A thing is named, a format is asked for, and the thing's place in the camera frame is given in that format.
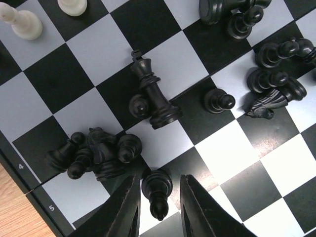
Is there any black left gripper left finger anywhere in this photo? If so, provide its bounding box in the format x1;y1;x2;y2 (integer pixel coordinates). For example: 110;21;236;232
70;175;141;237

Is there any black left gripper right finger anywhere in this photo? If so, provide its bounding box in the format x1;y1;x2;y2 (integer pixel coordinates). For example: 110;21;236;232
180;174;255;237

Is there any black bishop chess piece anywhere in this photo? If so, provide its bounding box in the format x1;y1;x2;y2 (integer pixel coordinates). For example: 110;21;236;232
141;170;173;221

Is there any black pawn chess piece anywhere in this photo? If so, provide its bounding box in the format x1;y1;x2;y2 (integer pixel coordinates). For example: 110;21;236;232
44;132;85;173

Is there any black knight chess piece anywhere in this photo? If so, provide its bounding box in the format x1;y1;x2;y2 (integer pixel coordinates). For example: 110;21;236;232
87;127;125;182

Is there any black king chess piece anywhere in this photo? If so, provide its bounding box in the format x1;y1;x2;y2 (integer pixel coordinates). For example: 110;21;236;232
131;50;183;129

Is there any black pawn centre board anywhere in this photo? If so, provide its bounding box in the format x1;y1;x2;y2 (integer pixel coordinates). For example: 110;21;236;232
203;88;236;114

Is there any white rook chess piece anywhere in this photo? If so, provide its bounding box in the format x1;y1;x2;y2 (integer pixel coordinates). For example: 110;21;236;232
57;0;87;17

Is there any white pawn chess piece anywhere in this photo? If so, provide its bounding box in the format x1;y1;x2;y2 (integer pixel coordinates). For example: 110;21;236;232
0;2;43;40

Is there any black pawn beside king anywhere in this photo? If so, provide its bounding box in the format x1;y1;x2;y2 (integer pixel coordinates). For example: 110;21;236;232
129;94;150;119

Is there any black knight lying down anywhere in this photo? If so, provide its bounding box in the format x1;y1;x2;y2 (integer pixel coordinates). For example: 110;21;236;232
245;78;307;119

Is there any black and grey chessboard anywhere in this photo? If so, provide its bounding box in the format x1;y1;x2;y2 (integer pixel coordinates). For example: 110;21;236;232
0;0;316;237

